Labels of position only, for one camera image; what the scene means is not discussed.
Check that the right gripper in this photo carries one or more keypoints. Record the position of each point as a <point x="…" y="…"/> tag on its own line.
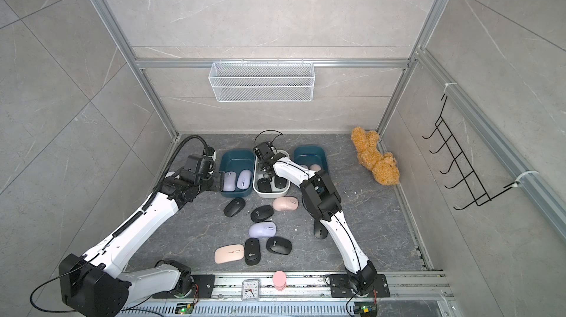
<point x="262" y="167"/>

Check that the purple mouse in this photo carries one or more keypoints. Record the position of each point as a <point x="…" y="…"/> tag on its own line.
<point x="263" y="230"/>
<point x="244" y="179"/>
<point x="230" y="181"/>

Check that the pink mouse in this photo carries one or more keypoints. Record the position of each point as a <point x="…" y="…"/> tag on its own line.
<point x="315" y="167"/>
<point x="229" y="253"/>
<point x="285" y="203"/>

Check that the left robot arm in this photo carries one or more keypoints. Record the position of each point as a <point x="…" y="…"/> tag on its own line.
<point x="96" y="283"/>

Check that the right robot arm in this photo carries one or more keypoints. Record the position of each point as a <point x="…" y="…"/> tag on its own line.
<point x="307" y="169"/>

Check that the left teal storage box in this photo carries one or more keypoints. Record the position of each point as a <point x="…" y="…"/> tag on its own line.
<point x="237" y="160"/>

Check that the teal storage box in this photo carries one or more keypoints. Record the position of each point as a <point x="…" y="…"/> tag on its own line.
<point x="237" y="160"/>
<point x="311" y="155"/>

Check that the white storage box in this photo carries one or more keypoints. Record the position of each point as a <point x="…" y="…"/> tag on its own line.
<point x="275" y="192"/>

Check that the right teal storage box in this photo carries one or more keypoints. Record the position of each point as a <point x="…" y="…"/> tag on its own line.
<point x="311" y="155"/>

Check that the brown teddy bear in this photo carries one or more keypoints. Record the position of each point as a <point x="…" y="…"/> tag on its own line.
<point x="382" y="166"/>

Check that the pink cylinder cup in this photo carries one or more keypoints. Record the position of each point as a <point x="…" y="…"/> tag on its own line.
<point x="279" y="280"/>

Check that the white square desk clock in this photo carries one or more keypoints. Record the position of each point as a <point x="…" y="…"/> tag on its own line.
<point x="250" y="290"/>

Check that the left green circuit board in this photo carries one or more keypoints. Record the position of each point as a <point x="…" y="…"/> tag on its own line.
<point x="184" y="308"/>

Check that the green circuit board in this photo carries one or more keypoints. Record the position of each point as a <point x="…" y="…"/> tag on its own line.
<point x="366" y="310"/>
<point x="184" y="308"/>

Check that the right green circuit board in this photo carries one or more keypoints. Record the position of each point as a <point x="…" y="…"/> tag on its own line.
<point x="366" y="310"/>

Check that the white wire mesh basket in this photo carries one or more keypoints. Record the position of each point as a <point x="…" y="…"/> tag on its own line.
<point x="262" y="81"/>

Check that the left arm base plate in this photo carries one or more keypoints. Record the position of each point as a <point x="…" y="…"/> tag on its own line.
<point x="201" y="285"/>

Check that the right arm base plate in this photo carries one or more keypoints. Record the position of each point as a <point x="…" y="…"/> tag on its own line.
<point x="341" y="286"/>

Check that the black wire hook rack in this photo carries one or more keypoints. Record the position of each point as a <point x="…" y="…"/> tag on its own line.
<point x="461" y="164"/>

